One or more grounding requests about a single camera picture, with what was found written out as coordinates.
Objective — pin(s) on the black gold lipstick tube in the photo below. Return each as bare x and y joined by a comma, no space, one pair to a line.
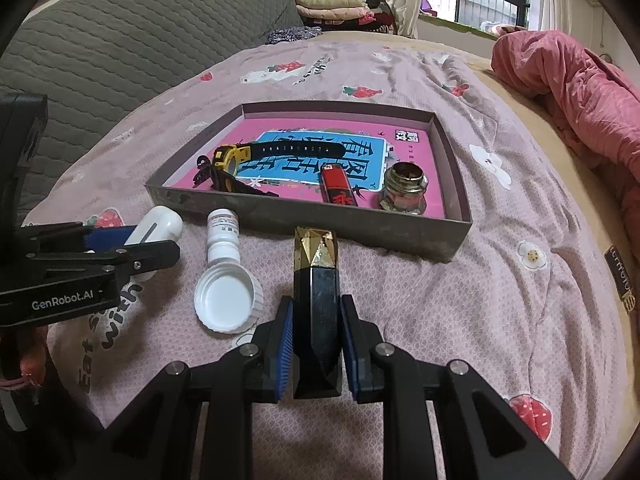
320,300

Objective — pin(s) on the stack of folded clothes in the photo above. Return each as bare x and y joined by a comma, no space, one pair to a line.
325,5

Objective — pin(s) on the pink book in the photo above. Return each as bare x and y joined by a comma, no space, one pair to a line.
350,132

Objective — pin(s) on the small white pill bottle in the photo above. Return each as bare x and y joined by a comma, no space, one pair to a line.
223,235

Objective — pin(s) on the black mattress label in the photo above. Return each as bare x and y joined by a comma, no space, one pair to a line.
620,275

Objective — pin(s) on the white earbuds case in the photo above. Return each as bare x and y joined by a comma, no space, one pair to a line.
160,222

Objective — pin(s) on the beige bed sheet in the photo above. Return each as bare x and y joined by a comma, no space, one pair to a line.
575,200

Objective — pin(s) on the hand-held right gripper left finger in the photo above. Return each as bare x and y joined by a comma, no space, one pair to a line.
285,345

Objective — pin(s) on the yellow black wristwatch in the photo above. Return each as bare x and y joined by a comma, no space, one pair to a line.
300,149

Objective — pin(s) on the dark patterned cloth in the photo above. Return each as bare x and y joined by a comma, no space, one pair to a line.
292,35

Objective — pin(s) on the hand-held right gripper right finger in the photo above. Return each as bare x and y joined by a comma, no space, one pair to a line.
350,350

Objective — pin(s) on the white plastic lid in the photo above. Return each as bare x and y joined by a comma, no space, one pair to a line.
225,295

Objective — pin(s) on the pink quilt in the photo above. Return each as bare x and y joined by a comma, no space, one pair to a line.
590,90

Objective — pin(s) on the small black clip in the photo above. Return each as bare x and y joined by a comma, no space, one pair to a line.
202,165

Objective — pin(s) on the grey cardboard box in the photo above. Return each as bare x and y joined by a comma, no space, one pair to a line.
350,232

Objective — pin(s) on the grey quilted headboard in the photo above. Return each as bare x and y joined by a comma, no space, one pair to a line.
125,50

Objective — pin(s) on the red lighter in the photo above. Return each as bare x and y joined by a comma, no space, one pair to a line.
340,185

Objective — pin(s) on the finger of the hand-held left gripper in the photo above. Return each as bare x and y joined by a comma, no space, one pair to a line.
107,237
150,255

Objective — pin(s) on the person's left hand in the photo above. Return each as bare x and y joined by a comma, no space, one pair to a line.
35,355

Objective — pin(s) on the glass ink jar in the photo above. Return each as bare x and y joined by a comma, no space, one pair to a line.
402,190

